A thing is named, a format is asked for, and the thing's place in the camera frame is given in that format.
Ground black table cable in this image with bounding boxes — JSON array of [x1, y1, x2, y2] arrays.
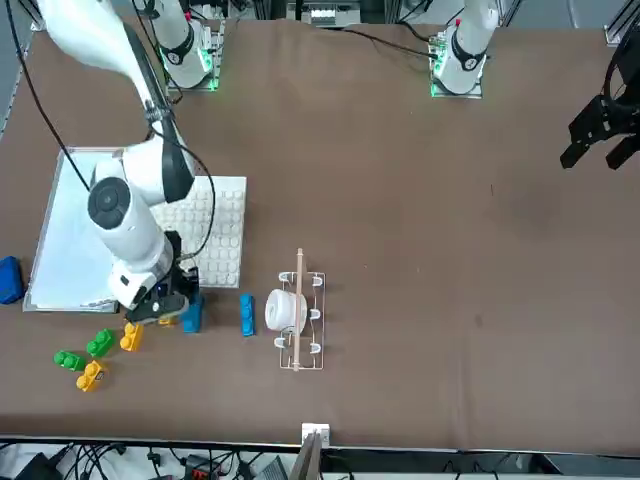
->
[[319, 22, 441, 64]]

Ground black power strip red switches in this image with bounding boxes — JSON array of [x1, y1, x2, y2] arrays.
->
[[182, 455, 222, 480]]

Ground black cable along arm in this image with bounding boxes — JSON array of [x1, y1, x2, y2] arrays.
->
[[122, 19, 219, 266]]

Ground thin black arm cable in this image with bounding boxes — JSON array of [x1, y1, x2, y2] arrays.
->
[[3, 0, 94, 194]]

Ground white power strip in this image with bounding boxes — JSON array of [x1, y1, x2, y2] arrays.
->
[[308, 3, 337, 25]]

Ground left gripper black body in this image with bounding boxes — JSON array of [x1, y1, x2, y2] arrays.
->
[[610, 35, 640, 138]]

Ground upright aluminium post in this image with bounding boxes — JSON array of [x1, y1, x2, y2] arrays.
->
[[291, 432, 324, 480]]

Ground white cup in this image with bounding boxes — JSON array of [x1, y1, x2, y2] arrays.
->
[[263, 288, 309, 334]]

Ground blue whiteboard eraser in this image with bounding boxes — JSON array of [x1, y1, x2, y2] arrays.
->
[[0, 255, 26, 306]]

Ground white socket box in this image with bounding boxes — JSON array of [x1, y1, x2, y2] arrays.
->
[[301, 422, 332, 446]]

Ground green two-stud block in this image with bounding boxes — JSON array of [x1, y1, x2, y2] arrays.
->
[[86, 328, 118, 359], [52, 349, 87, 373]]

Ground blue three-stud block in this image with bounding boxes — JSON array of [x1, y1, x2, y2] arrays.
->
[[238, 293, 259, 338], [181, 293, 207, 335]]

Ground aluminium frame profile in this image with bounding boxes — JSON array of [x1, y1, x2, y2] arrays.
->
[[603, 0, 640, 47]]

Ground white studded baseplate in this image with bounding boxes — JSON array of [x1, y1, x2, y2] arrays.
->
[[148, 175, 248, 290]]

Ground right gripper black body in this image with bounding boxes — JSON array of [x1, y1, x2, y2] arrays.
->
[[163, 229, 202, 301]]

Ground yellow block with dark sticker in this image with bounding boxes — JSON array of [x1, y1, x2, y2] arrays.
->
[[75, 359, 109, 394]]

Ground whiteboard with silver frame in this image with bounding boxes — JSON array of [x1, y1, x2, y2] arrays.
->
[[22, 146, 132, 314]]

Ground black power adapter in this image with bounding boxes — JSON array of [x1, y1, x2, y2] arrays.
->
[[14, 452, 64, 480]]

